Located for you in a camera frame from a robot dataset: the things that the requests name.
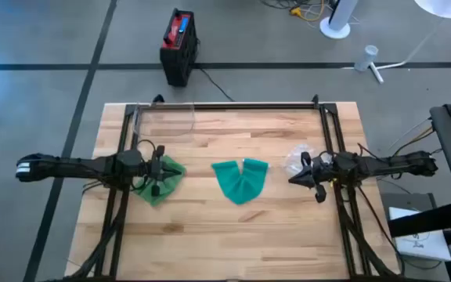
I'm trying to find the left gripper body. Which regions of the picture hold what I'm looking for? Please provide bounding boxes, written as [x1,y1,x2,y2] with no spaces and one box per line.
[145,144,168,197]

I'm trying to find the clear plastic bag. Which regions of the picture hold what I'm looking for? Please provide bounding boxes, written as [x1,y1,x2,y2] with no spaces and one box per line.
[283,143,333,179]

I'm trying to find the white papers on shelf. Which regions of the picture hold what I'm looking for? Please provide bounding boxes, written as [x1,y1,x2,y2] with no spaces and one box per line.
[388,206,451,262]

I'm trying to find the yellow floor cable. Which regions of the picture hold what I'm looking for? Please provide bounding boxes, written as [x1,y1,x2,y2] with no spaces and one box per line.
[287,0,327,23]

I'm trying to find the red black battery box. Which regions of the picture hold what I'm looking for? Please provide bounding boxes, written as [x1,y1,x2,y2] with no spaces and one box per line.
[159,7,200,88]

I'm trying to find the teal elastic bandage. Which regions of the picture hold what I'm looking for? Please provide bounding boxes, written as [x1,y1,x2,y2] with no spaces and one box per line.
[211,157,270,206]

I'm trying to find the white cylinder stand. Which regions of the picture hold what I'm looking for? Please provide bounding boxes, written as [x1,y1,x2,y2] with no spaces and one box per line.
[353,44,385,85]

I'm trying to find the black power cable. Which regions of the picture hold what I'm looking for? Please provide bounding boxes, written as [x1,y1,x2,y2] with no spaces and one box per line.
[198,66,236,103]

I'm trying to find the white fan stand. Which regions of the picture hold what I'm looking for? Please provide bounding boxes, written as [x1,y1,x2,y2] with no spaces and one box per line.
[319,0,359,40]

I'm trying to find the green cloth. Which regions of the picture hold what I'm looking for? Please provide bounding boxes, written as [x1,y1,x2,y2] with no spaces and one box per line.
[132,155,187,208]

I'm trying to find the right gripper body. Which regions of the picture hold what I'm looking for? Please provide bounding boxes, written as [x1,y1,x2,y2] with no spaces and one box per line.
[301,150,334,204]

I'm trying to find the white round panel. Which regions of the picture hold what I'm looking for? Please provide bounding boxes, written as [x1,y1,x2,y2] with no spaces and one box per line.
[413,0,451,20]

